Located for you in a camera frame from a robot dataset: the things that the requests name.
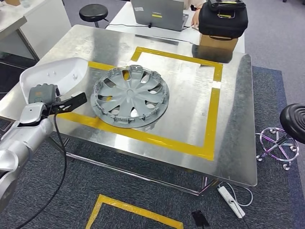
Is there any person's hand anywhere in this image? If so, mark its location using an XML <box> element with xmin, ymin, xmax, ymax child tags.
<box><xmin>191</xmin><ymin>7</ymin><xmax>201</xmax><ymax>29</ymax></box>

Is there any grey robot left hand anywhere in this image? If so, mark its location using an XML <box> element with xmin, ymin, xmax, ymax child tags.
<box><xmin>28</xmin><ymin>83</ymin><xmax>62</xmax><ymax>105</ymax></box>

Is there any white plastic mirror housing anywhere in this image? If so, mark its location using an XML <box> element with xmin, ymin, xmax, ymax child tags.
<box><xmin>19</xmin><ymin>57</ymin><xmax>89</xmax><ymax>104</ymax></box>

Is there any steel workbench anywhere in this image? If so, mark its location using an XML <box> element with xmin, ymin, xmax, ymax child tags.
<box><xmin>0</xmin><ymin>24</ymin><xmax>258</xmax><ymax>197</ymax></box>

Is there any black bag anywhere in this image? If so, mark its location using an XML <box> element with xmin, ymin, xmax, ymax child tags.
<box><xmin>198</xmin><ymin>0</ymin><xmax>249</xmax><ymax>41</ymax></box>

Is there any brown cardboard box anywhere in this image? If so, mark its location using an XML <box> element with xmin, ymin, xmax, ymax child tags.
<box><xmin>199</xmin><ymin>32</ymin><xmax>239</xmax><ymax>53</ymax></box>

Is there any grey laptop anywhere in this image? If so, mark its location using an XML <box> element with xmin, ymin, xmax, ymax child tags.
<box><xmin>130</xmin><ymin>0</ymin><xmax>190</xmax><ymax>32</ymax></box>

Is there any white desk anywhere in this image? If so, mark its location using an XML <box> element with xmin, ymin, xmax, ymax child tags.
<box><xmin>105</xmin><ymin>0</ymin><xmax>246</xmax><ymax>54</ymax></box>

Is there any black round stool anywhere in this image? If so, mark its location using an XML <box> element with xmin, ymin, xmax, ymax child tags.
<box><xmin>256</xmin><ymin>103</ymin><xmax>305</xmax><ymax>172</ymax></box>
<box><xmin>79</xmin><ymin>3</ymin><xmax>109</xmax><ymax>29</ymax></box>

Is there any grey wheel hubcap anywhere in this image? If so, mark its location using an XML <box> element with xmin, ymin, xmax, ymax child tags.
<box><xmin>90</xmin><ymin>64</ymin><xmax>170</xmax><ymax>132</ymax></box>

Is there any white power strip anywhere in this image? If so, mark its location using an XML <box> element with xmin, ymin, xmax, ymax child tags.
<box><xmin>217</xmin><ymin>185</ymin><xmax>246</xmax><ymax>219</ymax></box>

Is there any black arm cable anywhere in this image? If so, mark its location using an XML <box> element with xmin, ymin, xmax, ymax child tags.
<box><xmin>14</xmin><ymin>112</ymin><xmax>68</xmax><ymax>229</ymax></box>

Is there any white floor cable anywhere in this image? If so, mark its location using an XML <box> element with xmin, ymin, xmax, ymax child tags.
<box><xmin>224</xmin><ymin>181</ymin><xmax>254</xmax><ymax>208</ymax></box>

